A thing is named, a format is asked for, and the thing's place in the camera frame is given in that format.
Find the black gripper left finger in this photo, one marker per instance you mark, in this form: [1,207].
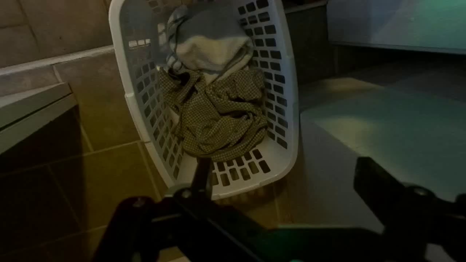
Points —
[146,227]

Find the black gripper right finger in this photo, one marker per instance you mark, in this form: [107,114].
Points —
[403,204]

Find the olive checked cloth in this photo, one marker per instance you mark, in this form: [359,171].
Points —
[223,117]

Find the grey ledge board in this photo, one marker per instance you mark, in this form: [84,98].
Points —
[34,114]

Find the white plastic laundry basket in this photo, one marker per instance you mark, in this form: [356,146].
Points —
[279,73]

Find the white towel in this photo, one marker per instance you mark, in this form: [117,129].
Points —
[213,46]

